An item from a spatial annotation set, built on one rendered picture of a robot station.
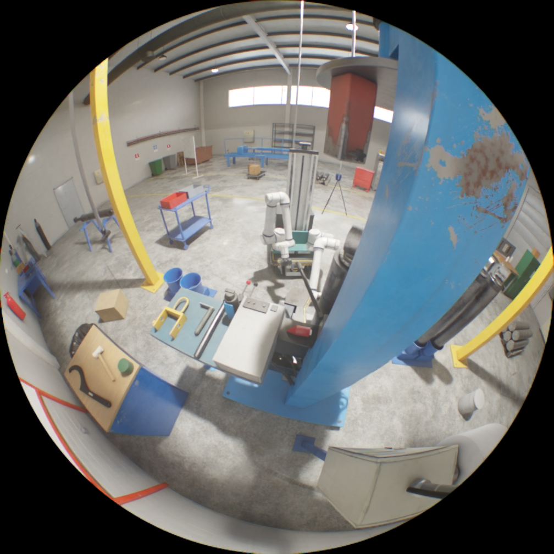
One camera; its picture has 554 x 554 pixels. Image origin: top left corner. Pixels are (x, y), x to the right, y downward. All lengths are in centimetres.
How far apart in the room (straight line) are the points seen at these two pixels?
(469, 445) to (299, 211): 263
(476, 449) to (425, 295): 52
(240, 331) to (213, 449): 148
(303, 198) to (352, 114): 200
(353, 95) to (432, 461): 97
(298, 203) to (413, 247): 230
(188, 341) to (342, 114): 121
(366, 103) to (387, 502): 100
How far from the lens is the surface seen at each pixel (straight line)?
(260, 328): 93
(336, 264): 88
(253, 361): 86
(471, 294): 196
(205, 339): 105
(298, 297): 129
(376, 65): 54
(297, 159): 233
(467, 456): 71
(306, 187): 244
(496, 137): 29
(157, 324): 122
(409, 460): 57
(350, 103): 59
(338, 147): 58
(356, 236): 81
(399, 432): 250
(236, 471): 211
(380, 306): 33
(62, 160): 1089
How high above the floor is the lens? 200
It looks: 45 degrees down
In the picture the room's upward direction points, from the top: 3 degrees clockwise
